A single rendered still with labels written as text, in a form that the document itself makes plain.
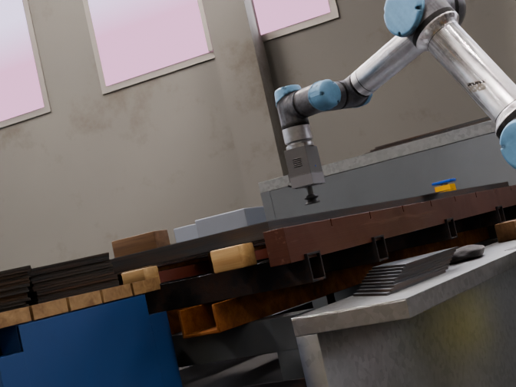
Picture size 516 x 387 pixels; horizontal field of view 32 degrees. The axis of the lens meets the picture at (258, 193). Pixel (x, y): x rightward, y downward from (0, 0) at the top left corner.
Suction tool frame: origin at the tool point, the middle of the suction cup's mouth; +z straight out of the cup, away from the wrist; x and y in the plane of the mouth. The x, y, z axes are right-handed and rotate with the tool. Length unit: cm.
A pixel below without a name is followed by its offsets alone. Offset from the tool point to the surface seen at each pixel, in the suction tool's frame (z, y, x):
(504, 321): 40, -7, 40
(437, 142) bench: -13, -78, 17
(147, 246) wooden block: 3, 49, -22
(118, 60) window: -152, -339, -266
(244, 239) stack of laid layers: 7, 82, 20
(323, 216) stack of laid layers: 5, 61, 27
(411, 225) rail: 11.0, 28.7, 33.6
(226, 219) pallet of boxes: -14, -251, -159
